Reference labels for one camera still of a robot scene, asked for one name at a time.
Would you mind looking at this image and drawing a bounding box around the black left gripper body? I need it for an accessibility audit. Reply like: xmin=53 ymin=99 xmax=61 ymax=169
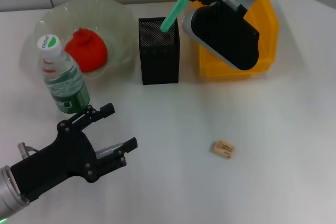
xmin=10 ymin=120 xmax=98 ymax=201

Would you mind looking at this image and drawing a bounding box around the green pen with white tip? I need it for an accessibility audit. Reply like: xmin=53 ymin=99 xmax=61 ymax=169
xmin=159 ymin=0 xmax=200 ymax=33

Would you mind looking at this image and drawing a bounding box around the clear bottle with green label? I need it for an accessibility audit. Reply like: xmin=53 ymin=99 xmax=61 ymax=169
xmin=36 ymin=34 xmax=91 ymax=116

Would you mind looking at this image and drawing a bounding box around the red-orange toy orange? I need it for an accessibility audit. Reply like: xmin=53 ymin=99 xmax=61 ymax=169
xmin=64 ymin=27 xmax=108 ymax=73

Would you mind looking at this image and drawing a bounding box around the small tan eraser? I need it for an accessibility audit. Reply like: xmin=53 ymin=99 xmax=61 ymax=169
xmin=209 ymin=140 xmax=236 ymax=161

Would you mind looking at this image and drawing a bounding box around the black mesh pen holder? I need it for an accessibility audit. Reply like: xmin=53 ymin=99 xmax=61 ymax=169
xmin=138 ymin=16 xmax=181 ymax=86

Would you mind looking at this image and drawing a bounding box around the translucent wavy fruit plate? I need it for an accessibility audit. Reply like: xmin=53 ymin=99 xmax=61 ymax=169
xmin=22 ymin=0 xmax=136 ymax=80

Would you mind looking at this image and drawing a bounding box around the yellow plastic bin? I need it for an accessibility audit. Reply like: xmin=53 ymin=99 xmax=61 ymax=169
xmin=187 ymin=0 xmax=280 ymax=79

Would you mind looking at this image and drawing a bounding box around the left gripper cable with connector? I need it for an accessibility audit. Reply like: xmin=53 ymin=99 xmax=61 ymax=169
xmin=17 ymin=142 xmax=40 ymax=159

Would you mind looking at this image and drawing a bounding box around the silver right wrist depth camera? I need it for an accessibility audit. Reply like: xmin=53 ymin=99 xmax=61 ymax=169
xmin=182 ymin=0 xmax=261 ymax=72

